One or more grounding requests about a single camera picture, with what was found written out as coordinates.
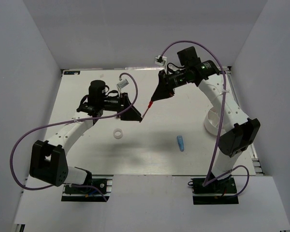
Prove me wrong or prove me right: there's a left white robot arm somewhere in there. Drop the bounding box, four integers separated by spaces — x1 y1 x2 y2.
29 80 142 193

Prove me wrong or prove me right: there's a blue correction tape dispenser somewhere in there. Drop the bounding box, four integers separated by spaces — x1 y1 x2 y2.
177 135 185 152

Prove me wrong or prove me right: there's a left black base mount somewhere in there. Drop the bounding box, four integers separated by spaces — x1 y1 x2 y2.
61 175 113 203

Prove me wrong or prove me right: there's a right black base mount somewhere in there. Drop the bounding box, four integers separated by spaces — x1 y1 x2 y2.
188 177 239 205

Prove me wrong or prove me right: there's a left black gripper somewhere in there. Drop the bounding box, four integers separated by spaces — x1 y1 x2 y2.
100 92 142 121

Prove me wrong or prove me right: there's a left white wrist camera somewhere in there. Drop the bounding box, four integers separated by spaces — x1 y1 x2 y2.
116 78 129 90

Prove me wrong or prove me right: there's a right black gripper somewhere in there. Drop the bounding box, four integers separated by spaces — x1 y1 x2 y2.
151 68 190 102

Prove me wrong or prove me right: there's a white round divided organizer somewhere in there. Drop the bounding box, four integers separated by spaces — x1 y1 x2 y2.
203 107 220 136

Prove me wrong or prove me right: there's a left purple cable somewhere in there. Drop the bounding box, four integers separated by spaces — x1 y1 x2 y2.
10 72 139 202

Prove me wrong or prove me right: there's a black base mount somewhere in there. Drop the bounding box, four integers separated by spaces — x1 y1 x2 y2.
61 175 113 203
188 177 239 205

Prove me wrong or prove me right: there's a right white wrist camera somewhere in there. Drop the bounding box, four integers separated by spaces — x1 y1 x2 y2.
154 55 167 68

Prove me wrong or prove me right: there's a red ballpoint pen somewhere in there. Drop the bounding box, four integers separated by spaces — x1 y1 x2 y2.
142 101 153 119

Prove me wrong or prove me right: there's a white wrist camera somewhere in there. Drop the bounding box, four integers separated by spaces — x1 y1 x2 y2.
116 78 129 90
154 55 167 68

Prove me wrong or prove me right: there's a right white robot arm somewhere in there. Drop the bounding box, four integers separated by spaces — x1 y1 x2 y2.
151 46 261 193

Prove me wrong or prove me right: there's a white tape roll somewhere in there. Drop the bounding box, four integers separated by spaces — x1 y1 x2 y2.
113 128 123 139

